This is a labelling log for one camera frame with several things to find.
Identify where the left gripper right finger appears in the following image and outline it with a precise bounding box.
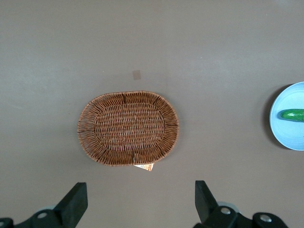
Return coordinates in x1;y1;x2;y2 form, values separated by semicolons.
193;180;250;228

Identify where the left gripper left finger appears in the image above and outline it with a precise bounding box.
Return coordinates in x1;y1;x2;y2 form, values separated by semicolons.
14;182;88;228

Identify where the orange paper basket tag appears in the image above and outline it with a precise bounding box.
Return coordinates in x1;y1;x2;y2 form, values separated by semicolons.
133;162;154;172

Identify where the brown oval wicker basket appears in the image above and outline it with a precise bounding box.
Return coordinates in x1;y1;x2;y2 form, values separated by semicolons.
77;90;180;167

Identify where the light blue round plate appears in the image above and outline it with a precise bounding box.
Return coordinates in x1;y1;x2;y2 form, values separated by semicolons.
269;81;304;152

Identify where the green cucumber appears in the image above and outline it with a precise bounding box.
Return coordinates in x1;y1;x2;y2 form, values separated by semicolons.
279;108;304;123

